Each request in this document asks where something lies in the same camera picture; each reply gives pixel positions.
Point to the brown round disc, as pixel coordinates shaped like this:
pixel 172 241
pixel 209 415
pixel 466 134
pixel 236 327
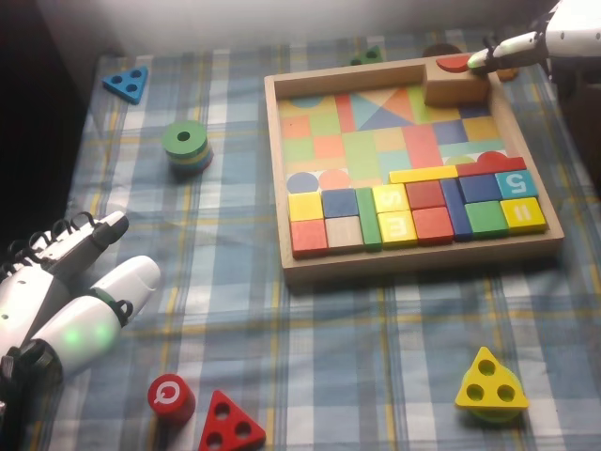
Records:
pixel 439 51

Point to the blue triangle with three holes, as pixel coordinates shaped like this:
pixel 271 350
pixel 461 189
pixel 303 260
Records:
pixel 111 84

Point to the green triangle with three holes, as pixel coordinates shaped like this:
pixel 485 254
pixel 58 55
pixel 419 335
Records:
pixel 379 60

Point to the natural wood arch block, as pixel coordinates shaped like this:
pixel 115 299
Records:
pixel 451 89

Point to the wooden tray with printed base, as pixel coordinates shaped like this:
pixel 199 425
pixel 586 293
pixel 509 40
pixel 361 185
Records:
pixel 422 265

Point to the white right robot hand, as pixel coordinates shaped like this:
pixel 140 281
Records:
pixel 577 28

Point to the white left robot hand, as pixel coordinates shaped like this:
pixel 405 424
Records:
pixel 80 329

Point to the tan flower shaped cookie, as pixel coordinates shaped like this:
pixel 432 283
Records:
pixel 507 74

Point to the red half cylinder block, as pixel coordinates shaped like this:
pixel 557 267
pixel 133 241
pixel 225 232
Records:
pixel 453 64

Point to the yellow triangle with three holes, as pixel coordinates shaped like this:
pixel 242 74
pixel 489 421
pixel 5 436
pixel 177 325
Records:
pixel 489 384

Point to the red cylinder with white Q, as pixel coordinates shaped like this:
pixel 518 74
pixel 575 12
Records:
pixel 171 409

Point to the red triangle with three holes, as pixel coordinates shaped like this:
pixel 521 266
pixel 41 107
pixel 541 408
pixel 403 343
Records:
pixel 228 426

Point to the blue plaid table cloth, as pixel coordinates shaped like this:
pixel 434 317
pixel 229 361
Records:
pixel 328 352

